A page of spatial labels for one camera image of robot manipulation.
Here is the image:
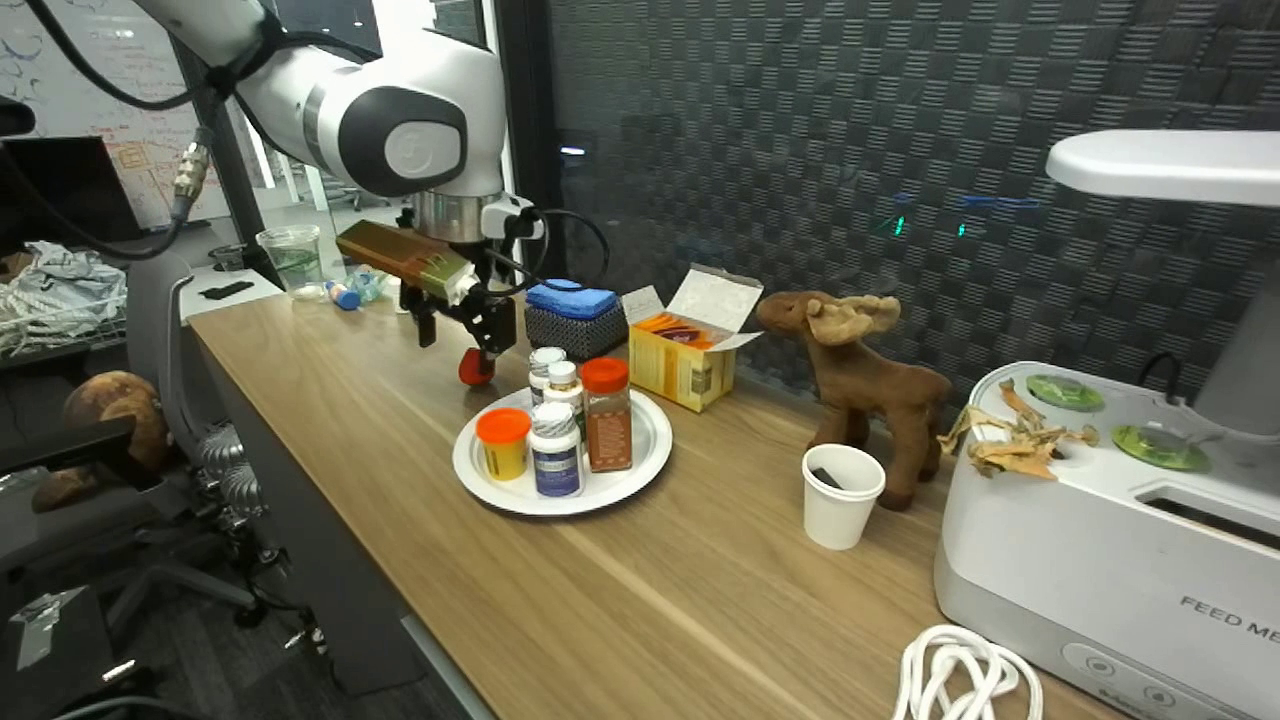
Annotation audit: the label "white purple-label pill bottle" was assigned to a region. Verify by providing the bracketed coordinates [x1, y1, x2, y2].
[522, 398, 586, 501]
[522, 342, 570, 403]

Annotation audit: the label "dried brown leaves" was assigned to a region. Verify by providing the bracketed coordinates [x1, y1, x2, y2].
[936, 375, 1072, 483]

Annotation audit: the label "white cable bundle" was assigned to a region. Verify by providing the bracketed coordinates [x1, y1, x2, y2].
[887, 621, 1049, 720]

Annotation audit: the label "blue folded cloth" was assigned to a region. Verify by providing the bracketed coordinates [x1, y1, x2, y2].
[522, 276, 623, 324]

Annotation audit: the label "brown plush moose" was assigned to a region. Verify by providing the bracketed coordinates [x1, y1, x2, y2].
[753, 289, 960, 515]

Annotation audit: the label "clear plastic container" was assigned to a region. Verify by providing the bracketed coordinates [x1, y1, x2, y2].
[251, 214, 341, 300]

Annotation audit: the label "white storage container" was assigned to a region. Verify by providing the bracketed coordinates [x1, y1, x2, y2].
[932, 129, 1280, 720]

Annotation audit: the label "yellow cardboard box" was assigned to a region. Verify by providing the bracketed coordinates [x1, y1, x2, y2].
[621, 259, 767, 416]

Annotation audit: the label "small blue object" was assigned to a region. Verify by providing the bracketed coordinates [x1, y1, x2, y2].
[329, 272, 390, 314]

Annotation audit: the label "black panel frame post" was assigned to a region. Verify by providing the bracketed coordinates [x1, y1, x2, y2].
[494, 0, 565, 289]

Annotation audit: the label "green plant pod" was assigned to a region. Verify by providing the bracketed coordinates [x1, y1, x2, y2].
[1106, 418, 1213, 475]
[1023, 371, 1106, 416]

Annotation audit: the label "white cord loops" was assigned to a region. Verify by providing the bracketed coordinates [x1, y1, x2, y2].
[0, 234, 131, 360]

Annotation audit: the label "brown round plush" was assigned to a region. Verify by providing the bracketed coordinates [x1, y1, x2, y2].
[29, 369, 172, 515]

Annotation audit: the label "yellow tub orange lid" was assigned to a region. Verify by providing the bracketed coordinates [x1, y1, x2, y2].
[471, 403, 535, 483]

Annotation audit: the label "brown spice jar red lid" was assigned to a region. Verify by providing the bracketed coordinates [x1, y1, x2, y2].
[576, 351, 636, 475]

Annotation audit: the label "white paper cup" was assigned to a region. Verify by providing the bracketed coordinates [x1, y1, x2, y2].
[796, 438, 890, 556]

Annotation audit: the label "white paper plate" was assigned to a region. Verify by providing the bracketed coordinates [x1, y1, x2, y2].
[446, 382, 679, 525]

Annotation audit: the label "black cable metal connector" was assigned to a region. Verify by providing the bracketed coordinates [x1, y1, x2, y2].
[14, 0, 219, 265]

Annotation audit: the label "black monitor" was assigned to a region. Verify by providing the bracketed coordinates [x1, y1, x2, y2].
[0, 132, 145, 250]

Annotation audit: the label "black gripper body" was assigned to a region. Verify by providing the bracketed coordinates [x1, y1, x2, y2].
[446, 234, 527, 311]

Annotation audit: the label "white stained-lid pill bottle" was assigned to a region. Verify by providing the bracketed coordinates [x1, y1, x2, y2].
[539, 356, 586, 422]

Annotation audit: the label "grey woven basket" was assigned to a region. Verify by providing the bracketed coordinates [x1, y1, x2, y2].
[520, 296, 631, 362]

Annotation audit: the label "red-orange ball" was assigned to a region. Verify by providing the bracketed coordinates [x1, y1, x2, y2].
[455, 342, 501, 394]

